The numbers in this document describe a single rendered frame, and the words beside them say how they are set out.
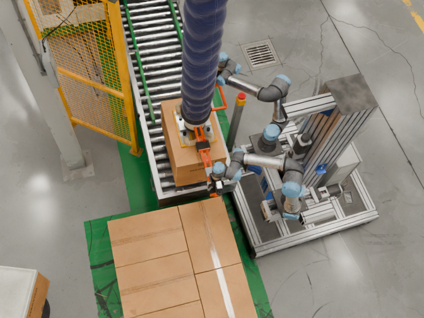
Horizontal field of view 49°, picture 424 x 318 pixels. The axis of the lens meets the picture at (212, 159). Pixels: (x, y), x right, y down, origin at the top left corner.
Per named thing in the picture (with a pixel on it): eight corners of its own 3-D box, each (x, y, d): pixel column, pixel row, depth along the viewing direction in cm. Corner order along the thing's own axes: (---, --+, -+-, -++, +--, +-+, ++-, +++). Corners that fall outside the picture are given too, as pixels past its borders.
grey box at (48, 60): (50, 66, 333) (39, 38, 306) (57, 65, 334) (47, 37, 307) (53, 88, 325) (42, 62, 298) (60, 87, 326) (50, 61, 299)
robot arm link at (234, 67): (233, 80, 340) (221, 72, 342) (241, 70, 345) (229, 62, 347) (235, 74, 333) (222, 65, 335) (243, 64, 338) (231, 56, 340)
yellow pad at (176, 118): (171, 111, 370) (171, 108, 365) (183, 108, 372) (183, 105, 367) (181, 148, 356) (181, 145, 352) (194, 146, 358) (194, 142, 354)
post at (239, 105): (224, 147, 481) (236, 95, 391) (230, 146, 483) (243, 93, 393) (226, 154, 479) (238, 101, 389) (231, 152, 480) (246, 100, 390)
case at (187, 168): (161, 125, 409) (160, 101, 373) (205, 117, 416) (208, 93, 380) (175, 187, 385) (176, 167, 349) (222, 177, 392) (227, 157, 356)
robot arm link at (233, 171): (244, 163, 303) (228, 159, 303) (240, 178, 298) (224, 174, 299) (242, 168, 310) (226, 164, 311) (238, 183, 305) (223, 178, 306)
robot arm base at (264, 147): (272, 134, 374) (274, 127, 365) (279, 149, 368) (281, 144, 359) (254, 138, 371) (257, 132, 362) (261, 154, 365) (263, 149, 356)
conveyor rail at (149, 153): (113, 7, 498) (110, -6, 481) (117, 6, 499) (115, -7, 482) (158, 204, 407) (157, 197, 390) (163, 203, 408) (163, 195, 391)
